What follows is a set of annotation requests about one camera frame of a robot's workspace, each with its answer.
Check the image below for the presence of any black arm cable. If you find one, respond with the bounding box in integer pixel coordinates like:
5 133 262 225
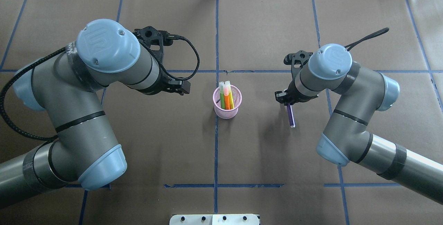
138 35 200 81
344 28 390 50

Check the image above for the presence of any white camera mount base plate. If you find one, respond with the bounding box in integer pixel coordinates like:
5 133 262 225
169 214 261 225

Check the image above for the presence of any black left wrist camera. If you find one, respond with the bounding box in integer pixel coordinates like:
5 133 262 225
133 26 173 62

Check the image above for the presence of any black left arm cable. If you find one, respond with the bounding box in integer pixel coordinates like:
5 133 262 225
138 35 200 81

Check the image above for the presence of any yellow highlighter pen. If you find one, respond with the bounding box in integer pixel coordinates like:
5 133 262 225
225 81 235 110

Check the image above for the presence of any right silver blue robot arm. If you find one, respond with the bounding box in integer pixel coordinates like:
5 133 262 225
275 44 443 204

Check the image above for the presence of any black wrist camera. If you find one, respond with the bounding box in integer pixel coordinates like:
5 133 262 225
283 50 313 79
133 26 173 62

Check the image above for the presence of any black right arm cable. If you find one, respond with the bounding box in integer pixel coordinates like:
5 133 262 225
344 28 390 50

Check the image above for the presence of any green highlighter pen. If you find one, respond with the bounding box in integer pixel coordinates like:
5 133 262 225
219 81 226 109

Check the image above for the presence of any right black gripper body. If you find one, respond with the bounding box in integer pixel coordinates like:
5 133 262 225
286 80 319 105

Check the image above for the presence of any purple highlighter pen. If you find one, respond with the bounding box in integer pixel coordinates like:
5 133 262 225
287 105 296 128

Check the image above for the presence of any orange highlighter pen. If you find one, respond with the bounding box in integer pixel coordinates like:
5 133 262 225
224 84 230 110

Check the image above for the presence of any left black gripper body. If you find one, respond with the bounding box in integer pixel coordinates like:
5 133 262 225
138 69 182 96

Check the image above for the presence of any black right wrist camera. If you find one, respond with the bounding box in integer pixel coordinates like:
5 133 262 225
283 50 313 79

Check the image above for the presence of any pink mesh pen holder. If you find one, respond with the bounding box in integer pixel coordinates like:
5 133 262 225
213 84 242 120

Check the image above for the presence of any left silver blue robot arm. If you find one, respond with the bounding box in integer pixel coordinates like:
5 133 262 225
0 19 190 208

